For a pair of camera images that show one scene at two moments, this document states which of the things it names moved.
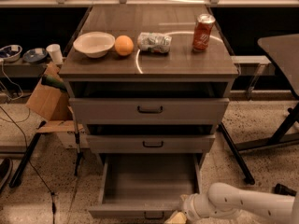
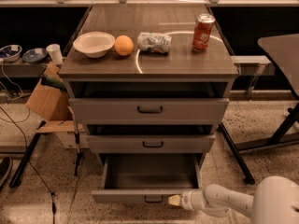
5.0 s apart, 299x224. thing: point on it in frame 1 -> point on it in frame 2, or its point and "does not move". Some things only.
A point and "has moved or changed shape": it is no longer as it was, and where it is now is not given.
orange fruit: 123,45 does not move
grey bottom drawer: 147,186 has moved or changed shape
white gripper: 188,205 -> 188,200
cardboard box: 54,105 does not move
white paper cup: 55,52 does not move
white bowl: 93,44 does not move
